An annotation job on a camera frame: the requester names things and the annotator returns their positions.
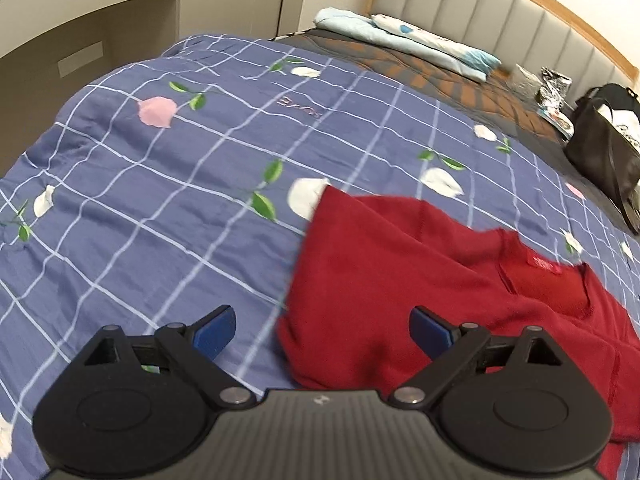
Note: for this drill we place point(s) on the blue floral checked quilt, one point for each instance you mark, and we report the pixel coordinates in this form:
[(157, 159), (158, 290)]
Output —
[(175, 185)]

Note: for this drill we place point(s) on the grey padded headboard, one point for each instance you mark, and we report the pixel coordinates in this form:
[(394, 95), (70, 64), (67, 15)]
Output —
[(500, 5)]

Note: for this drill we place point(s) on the magazine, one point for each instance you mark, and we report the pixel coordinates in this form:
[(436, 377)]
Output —
[(557, 120)]

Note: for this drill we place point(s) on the silver black printed bag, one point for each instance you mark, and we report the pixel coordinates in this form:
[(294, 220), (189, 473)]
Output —
[(554, 85)]

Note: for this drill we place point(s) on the white printed pillow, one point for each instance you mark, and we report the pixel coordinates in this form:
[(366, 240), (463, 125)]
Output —
[(440, 42)]

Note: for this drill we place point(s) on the red shirt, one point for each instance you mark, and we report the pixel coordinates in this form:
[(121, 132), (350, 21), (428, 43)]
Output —
[(390, 270)]

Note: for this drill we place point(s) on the brown patterned bed sheet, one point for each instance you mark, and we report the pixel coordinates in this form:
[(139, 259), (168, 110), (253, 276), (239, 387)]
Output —
[(425, 80)]

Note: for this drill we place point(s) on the beige built-in wardrobe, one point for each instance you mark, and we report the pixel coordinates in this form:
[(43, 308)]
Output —
[(100, 15)]

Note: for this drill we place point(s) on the light blue folded blanket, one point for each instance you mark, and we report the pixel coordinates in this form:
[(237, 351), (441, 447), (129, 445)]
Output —
[(345, 27)]

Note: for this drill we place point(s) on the white wall plate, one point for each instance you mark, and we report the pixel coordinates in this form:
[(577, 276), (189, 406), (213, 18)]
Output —
[(80, 59)]

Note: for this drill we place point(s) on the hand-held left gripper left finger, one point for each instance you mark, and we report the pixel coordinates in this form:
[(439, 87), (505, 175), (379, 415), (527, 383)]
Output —
[(216, 332)]

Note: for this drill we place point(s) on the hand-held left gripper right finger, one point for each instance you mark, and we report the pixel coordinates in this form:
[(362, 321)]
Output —
[(429, 331)]

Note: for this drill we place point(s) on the black leather bag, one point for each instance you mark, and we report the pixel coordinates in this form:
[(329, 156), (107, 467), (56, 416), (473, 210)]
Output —
[(597, 145)]

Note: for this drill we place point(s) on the clear plastic bag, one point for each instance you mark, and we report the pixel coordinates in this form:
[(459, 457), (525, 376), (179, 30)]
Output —
[(524, 79)]

